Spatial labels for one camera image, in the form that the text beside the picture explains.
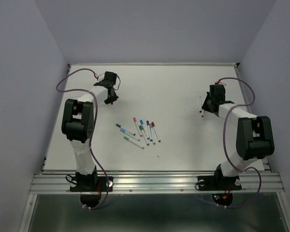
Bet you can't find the light blue cap marker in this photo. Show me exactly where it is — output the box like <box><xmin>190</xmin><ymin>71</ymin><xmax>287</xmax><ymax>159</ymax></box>
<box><xmin>120</xmin><ymin>128</ymin><xmax>140</xmax><ymax>141</ymax></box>

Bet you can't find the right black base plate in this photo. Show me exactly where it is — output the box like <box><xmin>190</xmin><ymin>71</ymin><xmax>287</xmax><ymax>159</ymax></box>
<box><xmin>195</xmin><ymin>175</ymin><xmax>242</xmax><ymax>207</ymax></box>

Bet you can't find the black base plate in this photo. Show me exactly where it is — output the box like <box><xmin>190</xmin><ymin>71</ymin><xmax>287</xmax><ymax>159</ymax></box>
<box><xmin>70</xmin><ymin>175</ymin><xmax>114</xmax><ymax>210</ymax></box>
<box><xmin>195</xmin><ymin>175</ymin><xmax>242</xmax><ymax>207</ymax></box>

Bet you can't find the teal green cap marker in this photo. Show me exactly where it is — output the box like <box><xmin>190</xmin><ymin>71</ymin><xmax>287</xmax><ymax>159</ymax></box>
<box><xmin>123</xmin><ymin>136</ymin><xmax>145</xmax><ymax>149</ymax></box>

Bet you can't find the dark red cap marker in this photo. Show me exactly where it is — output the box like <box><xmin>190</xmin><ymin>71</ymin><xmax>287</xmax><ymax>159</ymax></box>
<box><xmin>151</xmin><ymin>122</ymin><xmax>161</xmax><ymax>143</ymax></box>

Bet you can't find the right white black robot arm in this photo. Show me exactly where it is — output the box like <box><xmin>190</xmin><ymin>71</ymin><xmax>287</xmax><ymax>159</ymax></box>
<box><xmin>196</xmin><ymin>84</ymin><xmax>275</xmax><ymax>191</ymax></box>

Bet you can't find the pink cap marker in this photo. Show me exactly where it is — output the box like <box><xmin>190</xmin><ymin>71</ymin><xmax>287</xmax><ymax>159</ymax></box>
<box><xmin>133</xmin><ymin>117</ymin><xmax>143</xmax><ymax>137</ymax></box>

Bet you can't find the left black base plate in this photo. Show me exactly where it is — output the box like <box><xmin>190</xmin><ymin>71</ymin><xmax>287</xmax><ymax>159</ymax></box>
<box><xmin>70</xmin><ymin>175</ymin><xmax>114</xmax><ymax>210</ymax></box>

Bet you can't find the aluminium right side rail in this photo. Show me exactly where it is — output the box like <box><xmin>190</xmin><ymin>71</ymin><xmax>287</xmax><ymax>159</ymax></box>
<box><xmin>229</xmin><ymin>68</ymin><xmax>275</xmax><ymax>172</ymax></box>

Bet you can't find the grey cap marker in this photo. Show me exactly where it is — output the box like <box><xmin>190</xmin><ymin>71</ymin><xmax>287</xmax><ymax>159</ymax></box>
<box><xmin>149</xmin><ymin>124</ymin><xmax>156</xmax><ymax>145</ymax></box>

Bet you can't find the aluminium rail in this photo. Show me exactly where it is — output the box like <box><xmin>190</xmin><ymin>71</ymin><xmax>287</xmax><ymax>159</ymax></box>
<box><xmin>229</xmin><ymin>68</ymin><xmax>275</xmax><ymax>172</ymax></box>
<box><xmin>29</xmin><ymin>172</ymin><xmax>285</xmax><ymax>195</ymax></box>

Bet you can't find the aluminium front rail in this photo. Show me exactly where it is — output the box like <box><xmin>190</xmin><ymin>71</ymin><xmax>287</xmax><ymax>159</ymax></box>
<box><xmin>29</xmin><ymin>172</ymin><xmax>285</xmax><ymax>195</ymax></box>

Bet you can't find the purple cap marker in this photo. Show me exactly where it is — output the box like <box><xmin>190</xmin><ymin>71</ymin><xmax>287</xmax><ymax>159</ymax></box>
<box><xmin>146</xmin><ymin>120</ymin><xmax>153</xmax><ymax>142</ymax></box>

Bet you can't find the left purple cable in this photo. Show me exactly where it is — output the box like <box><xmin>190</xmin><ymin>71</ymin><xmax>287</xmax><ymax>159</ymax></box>
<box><xmin>56</xmin><ymin>68</ymin><xmax>109</xmax><ymax>211</ymax></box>

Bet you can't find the dark green cap marker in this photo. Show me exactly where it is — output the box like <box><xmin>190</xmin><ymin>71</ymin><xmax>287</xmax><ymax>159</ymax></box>
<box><xmin>116</xmin><ymin>124</ymin><xmax>136</xmax><ymax>136</ymax></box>

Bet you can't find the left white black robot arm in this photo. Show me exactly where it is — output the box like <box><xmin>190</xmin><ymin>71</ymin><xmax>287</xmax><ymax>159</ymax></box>
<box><xmin>56</xmin><ymin>68</ymin><xmax>120</xmax><ymax>192</ymax></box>

